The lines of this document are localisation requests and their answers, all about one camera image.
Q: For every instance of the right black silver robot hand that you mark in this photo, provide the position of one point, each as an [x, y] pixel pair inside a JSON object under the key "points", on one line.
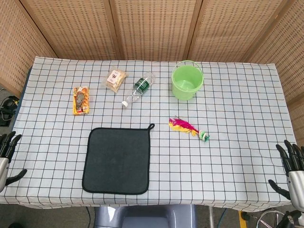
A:
{"points": [[297, 183]]}

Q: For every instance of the clear bread snack packet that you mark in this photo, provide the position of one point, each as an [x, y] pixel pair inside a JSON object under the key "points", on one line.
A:
{"points": [[115, 79]]}

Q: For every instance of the white black-grid tablecloth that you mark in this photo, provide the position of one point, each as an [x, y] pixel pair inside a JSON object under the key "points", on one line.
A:
{"points": [[213, 166]]}

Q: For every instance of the clear green-label water bottle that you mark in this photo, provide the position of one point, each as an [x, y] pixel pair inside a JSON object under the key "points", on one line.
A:
{"points": [[140, 88]]}

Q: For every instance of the woven wooden screen panel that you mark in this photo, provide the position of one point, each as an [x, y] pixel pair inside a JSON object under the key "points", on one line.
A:
{"points": [[289, 59], [14, 47], [71, 28], [232, 31], [154, 28]]}

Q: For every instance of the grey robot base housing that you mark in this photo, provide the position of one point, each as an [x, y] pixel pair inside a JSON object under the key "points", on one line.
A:
{"points": [[142, 217]]}

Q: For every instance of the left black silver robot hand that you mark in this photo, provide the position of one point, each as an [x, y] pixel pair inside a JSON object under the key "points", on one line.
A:
{"points": [[4, 166]]}

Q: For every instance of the green plastic bucket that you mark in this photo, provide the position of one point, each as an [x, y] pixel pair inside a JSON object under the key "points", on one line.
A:
{"points": [[186, 83]]}

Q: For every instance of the orange snack packet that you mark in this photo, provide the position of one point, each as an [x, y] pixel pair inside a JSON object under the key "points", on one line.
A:
{"points": [[81, 101]]}

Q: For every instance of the yellow microfiber towel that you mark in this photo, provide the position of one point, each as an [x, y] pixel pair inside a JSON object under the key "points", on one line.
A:
{"points": [[116, 161]]}

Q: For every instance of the metal table leg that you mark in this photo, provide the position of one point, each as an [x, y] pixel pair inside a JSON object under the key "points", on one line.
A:
{"points": [[211, 217]]}

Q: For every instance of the pink yellow feather shuttlecock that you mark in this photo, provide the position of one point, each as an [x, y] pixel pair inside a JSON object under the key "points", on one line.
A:
{"points": [[183, 126]]}

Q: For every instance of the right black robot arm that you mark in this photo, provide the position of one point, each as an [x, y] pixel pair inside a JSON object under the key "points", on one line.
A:
{"points": [[293, 219]]}

